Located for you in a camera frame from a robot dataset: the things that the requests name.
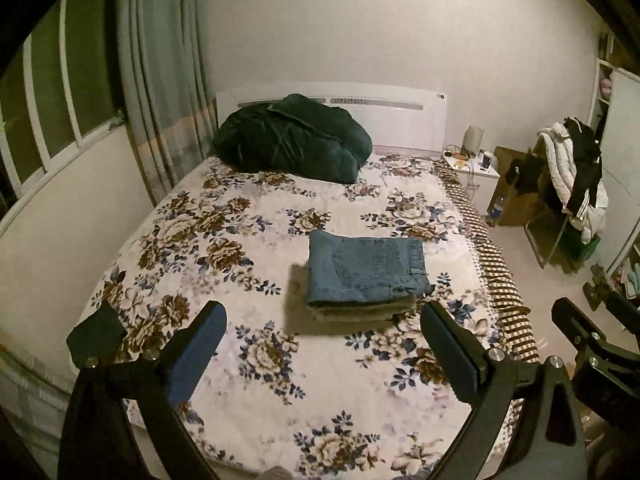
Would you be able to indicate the plastic water bottle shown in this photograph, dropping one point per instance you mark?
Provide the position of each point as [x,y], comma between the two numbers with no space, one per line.
[495,211]

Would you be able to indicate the blue denim jeans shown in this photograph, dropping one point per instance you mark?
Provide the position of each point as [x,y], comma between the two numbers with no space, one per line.
[364,271]

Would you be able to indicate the dark green velvet pillow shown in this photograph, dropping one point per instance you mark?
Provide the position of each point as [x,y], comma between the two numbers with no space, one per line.
[296,135]

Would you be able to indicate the white wardrobe shelf unit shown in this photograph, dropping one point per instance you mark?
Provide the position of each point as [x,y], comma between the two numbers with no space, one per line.
[615,110]

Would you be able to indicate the grey window curtain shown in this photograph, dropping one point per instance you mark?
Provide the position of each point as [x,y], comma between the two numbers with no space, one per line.
[169,104]

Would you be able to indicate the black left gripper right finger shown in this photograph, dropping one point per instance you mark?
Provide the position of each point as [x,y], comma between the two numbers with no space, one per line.
[548,442]

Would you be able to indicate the black garment on chair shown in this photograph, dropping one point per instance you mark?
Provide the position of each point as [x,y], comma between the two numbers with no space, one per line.
[588,162]

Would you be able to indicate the brown cardboard box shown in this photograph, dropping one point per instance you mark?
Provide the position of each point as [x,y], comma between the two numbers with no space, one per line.
[518,186]

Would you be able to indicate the white framed window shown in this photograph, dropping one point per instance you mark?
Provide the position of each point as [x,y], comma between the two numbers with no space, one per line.
[60,94]

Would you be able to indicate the floral white bed blanket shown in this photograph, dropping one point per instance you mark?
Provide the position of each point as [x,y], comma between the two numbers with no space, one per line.
[361,399]

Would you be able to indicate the grey table lamp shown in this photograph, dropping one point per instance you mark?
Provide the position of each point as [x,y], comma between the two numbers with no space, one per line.
[472,141]

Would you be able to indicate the metal frame chair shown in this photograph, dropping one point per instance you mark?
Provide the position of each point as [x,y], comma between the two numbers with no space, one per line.
[550,232]

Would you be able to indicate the white puffer jacket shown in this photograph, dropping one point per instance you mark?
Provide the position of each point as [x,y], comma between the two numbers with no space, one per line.
[555,144]

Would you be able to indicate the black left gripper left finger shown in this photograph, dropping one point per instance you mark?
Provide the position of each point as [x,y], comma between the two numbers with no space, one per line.
[97,440]

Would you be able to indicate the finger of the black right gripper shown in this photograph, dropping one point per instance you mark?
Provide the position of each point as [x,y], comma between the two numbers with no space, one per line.
[584,335]
[599,291]

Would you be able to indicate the white nightstand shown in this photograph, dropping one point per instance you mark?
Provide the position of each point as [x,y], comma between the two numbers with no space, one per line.
[478,182]

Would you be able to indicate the white bed headboard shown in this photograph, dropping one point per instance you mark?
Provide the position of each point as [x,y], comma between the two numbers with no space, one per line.
[394,117]

